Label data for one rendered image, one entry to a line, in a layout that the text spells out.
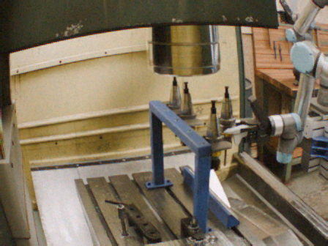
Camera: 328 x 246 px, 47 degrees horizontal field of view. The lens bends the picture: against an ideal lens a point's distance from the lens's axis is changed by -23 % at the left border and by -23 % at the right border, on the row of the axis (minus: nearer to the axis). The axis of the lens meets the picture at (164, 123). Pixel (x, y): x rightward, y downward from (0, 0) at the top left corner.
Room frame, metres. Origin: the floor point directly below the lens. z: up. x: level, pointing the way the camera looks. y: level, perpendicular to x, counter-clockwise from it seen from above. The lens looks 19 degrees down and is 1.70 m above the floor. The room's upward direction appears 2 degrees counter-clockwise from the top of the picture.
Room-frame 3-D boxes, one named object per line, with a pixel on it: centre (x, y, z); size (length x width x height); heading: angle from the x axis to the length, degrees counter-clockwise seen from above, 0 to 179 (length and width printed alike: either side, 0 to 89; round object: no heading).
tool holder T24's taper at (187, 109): (1.48, -0.07, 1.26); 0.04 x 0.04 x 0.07
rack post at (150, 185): (1.63, 0.03, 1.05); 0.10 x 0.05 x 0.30; 107
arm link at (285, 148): (1.52, -0.48, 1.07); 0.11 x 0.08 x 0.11; 144
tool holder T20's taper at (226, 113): (1.42, -0.20, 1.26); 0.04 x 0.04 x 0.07
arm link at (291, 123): (1.50, -0.47, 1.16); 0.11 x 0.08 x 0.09; 107
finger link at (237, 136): (1.40, -0.23, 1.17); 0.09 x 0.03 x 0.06; 120
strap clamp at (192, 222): (1.10, -0.07, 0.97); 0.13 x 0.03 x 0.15; 17
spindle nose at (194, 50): (1.00, -0.05, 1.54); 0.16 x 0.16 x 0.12
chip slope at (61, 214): (1.62, 0.14, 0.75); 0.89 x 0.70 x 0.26; 107
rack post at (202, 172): (1.20, -0.10, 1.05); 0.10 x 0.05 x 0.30; 107
